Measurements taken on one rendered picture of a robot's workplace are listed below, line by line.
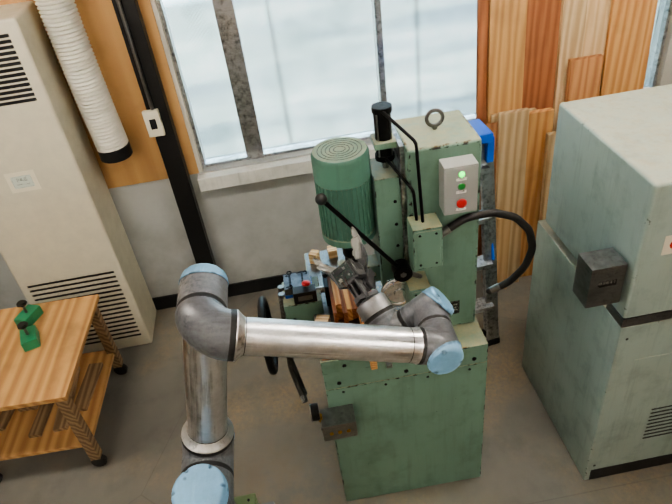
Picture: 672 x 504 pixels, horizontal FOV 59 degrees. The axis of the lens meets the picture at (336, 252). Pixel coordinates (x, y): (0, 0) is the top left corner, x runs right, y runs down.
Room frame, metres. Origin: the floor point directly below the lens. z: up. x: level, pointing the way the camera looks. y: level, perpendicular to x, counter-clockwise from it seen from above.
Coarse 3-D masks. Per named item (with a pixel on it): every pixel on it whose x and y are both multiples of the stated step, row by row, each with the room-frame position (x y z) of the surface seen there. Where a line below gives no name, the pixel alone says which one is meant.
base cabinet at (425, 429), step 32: (384, 384) 1.38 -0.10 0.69; (416, 384) 1.38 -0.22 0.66; (448, 384) 1.39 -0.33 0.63; (480, 384) 1.40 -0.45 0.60; (384, 416) 1.38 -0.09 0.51; (416, 416) 1.38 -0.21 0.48; (448, 416) 1.39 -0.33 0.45; (480, 416) 1.40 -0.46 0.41; (352, 448) 1.37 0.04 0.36; (384, 448) 1.38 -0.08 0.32; (416, 448) 1.38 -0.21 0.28; (448, 448) 1.39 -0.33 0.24; (480, 448) 1.40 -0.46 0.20; (352, 480) 1.37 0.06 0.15; (384, 480) 1.38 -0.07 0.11; (416, 480) 1.38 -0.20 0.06; (448, 480) 1.39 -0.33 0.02
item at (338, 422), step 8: (328, 408) 1.36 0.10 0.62; (336, 408) 1.36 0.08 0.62; (344, 408) 1.35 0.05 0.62; (352, 408) 1.35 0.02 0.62; (328, 416) 1.33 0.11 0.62; (336, 416) 1.32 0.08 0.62; (344, 416) 1.32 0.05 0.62; (352, 416) 1.32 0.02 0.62; (328, 424) 1.30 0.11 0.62; (336, 424) 1.29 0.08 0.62; (344, 424) 1.29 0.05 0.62; (352, 424) 1.29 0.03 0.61; (328, 432) 1.29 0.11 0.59; (336, 432) 1.29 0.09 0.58; (344, 432) 1.29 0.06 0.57; (352, 432) 1.29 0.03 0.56; (328, 440) 1.29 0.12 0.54
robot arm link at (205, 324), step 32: (192, 320) 0.97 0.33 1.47; (224, 320) 0.96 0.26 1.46; (256, 320) 0.98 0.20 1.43; (288, 320) 1.00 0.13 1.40; (448, 320) 1.05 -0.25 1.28; (224, 352) 0.92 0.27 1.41; (256, 352) 0.93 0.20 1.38; (288, 352) 0.94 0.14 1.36; (320, 352) 0.94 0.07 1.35; (352, 352) 0.94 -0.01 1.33; (384, 352) 0.95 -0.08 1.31; (416, 352) 0.95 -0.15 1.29; (448, 352) 0.94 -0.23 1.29
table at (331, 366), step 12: (324, 252) 1.91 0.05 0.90; (312, 264) 1.84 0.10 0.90; (336, 264) 1.82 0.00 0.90; (312, 276) 1.77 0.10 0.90; (324, 300) 1.62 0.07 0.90; (324, 312) 1.56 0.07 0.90; (336, 360) 1.33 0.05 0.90; (348, 360) 1.33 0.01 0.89; (324, 372) 1.32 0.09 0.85; (336, 372) 1.33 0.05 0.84
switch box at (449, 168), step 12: (456, 156) 1.50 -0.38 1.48; (468, 156) 1.49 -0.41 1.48; (444, 168) 1.44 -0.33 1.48; (456, 168) 1.44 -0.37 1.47; (468, 168) 1.44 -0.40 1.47; (444, 180) 1.44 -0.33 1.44; (468, 180) 1.44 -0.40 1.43; (444, 192) 1.44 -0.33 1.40; (468, 192) 1.44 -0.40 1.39; (444, 204) 1.44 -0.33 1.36; (456, 204) 1.44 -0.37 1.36; (468, 204) 1.44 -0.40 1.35
